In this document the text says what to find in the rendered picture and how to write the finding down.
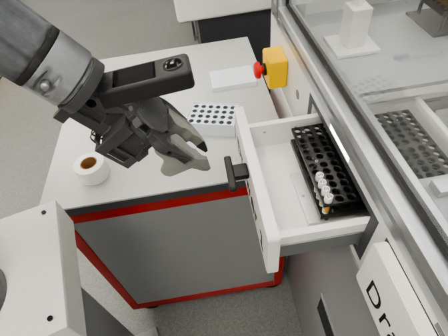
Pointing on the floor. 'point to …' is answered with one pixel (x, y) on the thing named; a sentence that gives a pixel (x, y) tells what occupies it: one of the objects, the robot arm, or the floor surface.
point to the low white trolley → (169, 199)
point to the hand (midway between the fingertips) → (205, 153)
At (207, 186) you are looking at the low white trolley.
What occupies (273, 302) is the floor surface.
